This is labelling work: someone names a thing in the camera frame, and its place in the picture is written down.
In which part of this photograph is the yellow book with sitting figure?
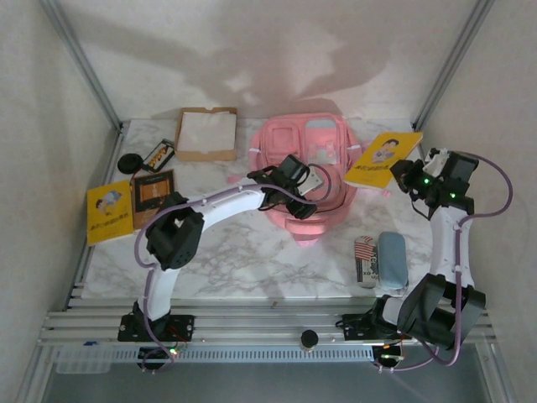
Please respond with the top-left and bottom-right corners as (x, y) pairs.
(342, 131), (425, 191)

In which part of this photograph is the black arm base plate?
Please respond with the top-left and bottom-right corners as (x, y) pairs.
(342, 312), (419, 341)
(117, 313), (196, 342)

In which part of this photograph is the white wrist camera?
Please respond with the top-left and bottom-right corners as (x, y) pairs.
(422, 146), (451, 174)
(299, 166), (327, 197)

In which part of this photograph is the aluminium frame post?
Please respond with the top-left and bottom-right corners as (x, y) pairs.
(39, 0), (125, 131)
(413, 0), (496, 131)

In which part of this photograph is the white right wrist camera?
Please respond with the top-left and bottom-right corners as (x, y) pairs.
(422, 146), (451, 174)

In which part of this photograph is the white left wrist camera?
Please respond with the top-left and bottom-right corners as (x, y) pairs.
(299, 166), (327, 197)

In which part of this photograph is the black round knob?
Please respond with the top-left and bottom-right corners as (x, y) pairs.
(300, 330), (320, 352)

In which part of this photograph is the dark brown hardcover book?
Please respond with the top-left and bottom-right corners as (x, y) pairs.
(130, 169), (177, 234)

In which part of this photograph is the white foam pad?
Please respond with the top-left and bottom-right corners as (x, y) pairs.
(178, 111), (236, 152)

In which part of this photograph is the grey slotted cable duct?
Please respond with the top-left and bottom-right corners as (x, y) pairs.
(104, 346), (374, 362)

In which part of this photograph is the striped patterned can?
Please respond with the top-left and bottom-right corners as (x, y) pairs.
(353, 235), (382, 290)

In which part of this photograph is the pink student backpack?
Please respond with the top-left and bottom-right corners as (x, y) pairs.
(227, 117), (389, 249)

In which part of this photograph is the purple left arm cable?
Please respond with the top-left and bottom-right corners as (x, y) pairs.
(133, 165), (335, 373)

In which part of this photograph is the black round lid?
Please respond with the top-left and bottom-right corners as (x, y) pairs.
(117, 153), (143, 174)

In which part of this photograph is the aluminium front rail base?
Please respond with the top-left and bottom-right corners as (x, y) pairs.
(37, 296), (494, 348)

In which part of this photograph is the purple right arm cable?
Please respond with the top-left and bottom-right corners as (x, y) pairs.
(373, 153), (515, 373)

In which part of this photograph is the light blue glasses case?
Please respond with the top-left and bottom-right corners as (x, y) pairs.
(377, 231), (409, 291)

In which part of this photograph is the yellow book with crawling boy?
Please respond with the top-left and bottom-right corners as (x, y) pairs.
(86, 181), (135, 248)

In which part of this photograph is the brown cardboard box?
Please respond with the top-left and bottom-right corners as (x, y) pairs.
(174, 107), (238, 163)

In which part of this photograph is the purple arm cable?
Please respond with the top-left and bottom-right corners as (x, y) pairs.
(133, 165), (335, 373)
(373, 153), (515, 373)

